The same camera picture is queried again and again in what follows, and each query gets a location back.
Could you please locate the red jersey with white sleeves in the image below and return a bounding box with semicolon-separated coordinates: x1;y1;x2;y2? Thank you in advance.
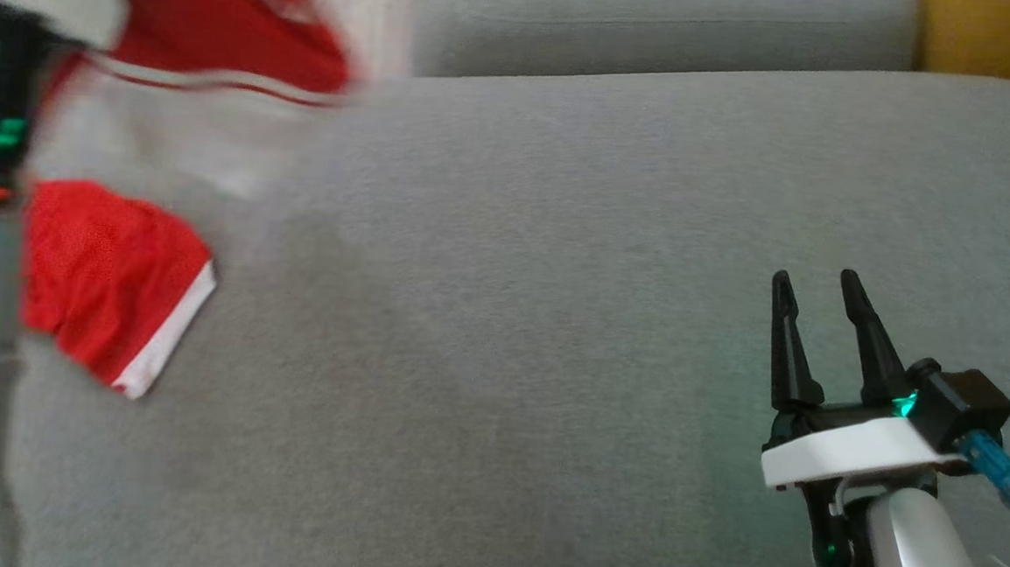
38;0;374;207

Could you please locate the grey sofa back cushion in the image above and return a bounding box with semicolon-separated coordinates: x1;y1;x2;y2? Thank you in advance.
408;0;920;108

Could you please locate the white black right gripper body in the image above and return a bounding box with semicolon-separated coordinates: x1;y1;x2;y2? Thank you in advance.
755;391;972;567

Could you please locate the blue right cable connector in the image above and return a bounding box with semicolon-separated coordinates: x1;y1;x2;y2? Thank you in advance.
952;428;1010;510

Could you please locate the grey sofa seat cushion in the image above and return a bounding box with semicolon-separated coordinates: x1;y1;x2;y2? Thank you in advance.
1;18;1010;567

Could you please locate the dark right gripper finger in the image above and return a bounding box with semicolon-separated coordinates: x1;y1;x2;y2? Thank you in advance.
831;269;918;408
764;269;832;414

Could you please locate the mustard yellow panel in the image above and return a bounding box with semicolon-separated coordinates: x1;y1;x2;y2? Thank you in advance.
913;0;1010;101

